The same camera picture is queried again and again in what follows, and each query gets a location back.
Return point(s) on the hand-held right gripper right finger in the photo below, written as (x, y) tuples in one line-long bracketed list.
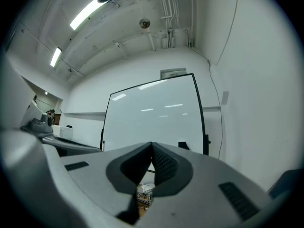
[(204, 182)]

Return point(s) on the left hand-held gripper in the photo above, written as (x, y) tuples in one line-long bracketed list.
[(39, 123)]

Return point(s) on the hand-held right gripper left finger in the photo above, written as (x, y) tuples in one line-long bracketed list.
[(95, 174)]

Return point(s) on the small black white box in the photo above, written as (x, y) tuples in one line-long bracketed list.
[(183, 145)]

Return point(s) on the white box appliance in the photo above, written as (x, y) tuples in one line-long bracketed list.
[(63, 132)]

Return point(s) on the fluorescent ceiling light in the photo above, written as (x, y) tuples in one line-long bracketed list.
[(85, 13), (55, 56)]

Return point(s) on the round ceiling detector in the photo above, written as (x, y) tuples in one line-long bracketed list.
[(144, 23)]

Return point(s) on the white ceiling conduit pipes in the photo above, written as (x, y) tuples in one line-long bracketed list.
[(169, 15)]

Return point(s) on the whiteboard with black frame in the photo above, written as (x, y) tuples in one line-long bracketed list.
[(154, 117)]

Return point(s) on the white wall plate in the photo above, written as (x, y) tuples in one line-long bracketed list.
[(225, 97)]

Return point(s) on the grey wall panel box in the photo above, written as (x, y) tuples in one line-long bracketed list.
[(173, 73)]

